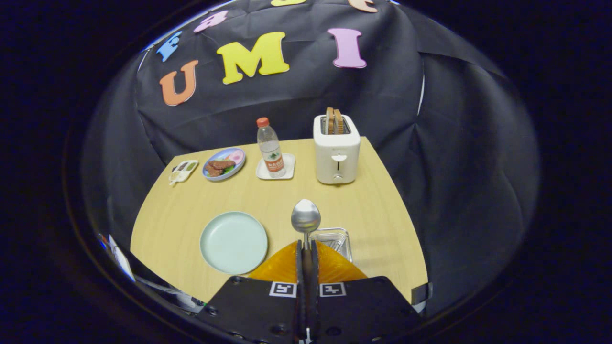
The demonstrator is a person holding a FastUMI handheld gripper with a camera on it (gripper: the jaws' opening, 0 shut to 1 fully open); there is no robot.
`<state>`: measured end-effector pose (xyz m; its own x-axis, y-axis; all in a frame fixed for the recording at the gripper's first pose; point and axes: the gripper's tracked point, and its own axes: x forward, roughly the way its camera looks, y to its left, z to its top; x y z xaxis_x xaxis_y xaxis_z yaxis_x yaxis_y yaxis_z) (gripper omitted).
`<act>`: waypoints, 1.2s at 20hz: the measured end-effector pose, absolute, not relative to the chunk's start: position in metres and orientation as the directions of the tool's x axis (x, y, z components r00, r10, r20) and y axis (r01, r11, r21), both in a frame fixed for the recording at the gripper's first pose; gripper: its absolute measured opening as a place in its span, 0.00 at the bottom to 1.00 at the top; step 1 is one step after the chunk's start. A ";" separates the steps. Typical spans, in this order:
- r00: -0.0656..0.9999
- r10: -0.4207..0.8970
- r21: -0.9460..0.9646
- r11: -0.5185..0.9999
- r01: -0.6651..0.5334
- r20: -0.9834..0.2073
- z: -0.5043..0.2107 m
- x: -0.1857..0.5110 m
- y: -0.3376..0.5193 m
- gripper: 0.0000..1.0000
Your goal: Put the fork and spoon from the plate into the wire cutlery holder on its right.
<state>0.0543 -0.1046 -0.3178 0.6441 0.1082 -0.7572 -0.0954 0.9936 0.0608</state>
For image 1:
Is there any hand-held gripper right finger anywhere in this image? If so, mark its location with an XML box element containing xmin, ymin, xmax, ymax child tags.
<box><xmin>306</xmin><ymin>240</ymin><xmax>421</xmax><ymax>344</ymax></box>

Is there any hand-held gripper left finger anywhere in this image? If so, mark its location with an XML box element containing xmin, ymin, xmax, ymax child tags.
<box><xmin>196</xmin><ymin>240</ymin><xmax>306</xmax><ymax>344</ymax></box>

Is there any metal spoon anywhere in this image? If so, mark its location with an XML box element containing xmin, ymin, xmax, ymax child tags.
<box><xmin>291</xmin><ymin>199</ymin><xmax>321</xmax><ymax>251</ymax></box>

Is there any clear ribbed container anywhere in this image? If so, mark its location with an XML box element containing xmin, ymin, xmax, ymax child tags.
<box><xmin>308</xmin><ymin>227</ymin><xmax>353</xmax><ymax>262</ymax></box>

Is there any pale green plate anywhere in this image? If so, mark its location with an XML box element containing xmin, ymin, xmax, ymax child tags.
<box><xmin>199</xmin><ymin>211</ymin><xmax>269</xmax><ymax>275</ymax></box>

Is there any white square coaster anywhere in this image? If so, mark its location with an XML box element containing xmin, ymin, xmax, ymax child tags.
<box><xmin>256</xmin><ymin>153</ymin><xmax>295</xmax><ymax>181</ymax></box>

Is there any white toaster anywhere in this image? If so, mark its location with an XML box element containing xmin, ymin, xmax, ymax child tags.
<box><xmin>313</xmin><ymin>115</ymin><xmax>361</xmax><ymax>185</ymax></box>

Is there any blue plate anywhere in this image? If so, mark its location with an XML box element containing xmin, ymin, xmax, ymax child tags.
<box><xmin>202</xmin><ymin>147</ymin><xmax>246</xmax><ymax>182</ymax></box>

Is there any clear water bottle red cap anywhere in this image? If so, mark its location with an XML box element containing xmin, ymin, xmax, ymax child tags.
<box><xmin>256</xmin><ymin>117</ymin><xmax>286</xmax><ymax>178</ymax></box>

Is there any white sauce dish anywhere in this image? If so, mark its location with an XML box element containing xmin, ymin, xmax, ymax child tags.
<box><xmin>169</xmin><ymin>160</ymin><xmax>199</xmax><ymax>186</ymax></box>

